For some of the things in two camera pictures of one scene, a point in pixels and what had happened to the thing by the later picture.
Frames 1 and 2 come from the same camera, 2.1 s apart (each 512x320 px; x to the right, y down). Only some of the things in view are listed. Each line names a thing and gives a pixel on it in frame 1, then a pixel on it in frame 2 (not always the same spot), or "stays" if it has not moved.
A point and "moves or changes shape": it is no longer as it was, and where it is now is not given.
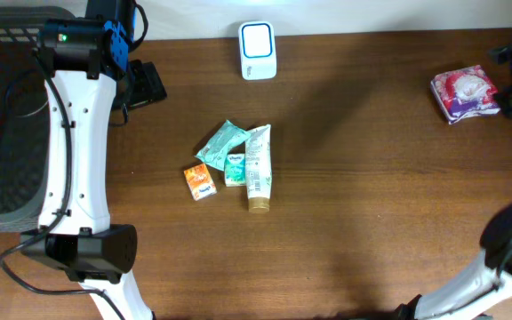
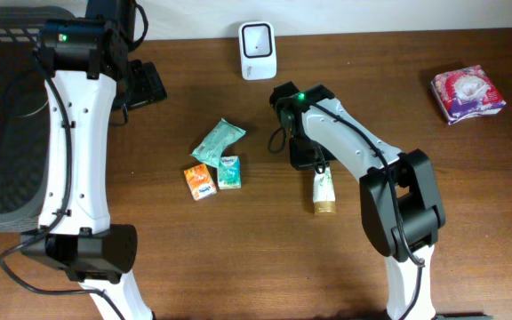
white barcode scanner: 258,50 stays
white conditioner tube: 259,168 → 324,192
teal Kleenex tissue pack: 235,169 moves or changes shape
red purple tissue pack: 465,92 stays
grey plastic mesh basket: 11,135 stays
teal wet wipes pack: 215,148 moves or changes shape
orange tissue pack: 200,181 stays
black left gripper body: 142,86 stays
